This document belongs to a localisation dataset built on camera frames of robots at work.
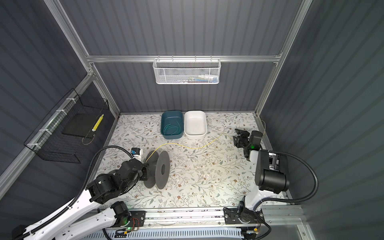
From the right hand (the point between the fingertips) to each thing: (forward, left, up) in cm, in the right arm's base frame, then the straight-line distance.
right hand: (235, 131), depth 93 cm
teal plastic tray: (+21, +45, -7) cm, 50 cm away
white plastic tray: (+15, +26, -11) cm, 32 cm away
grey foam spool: (-30, +42, +9) cm, 52 cm away
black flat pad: (-10, +82, +20) cm, 85 cm away
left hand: (-26, +48, +7) cm, 55 cm away
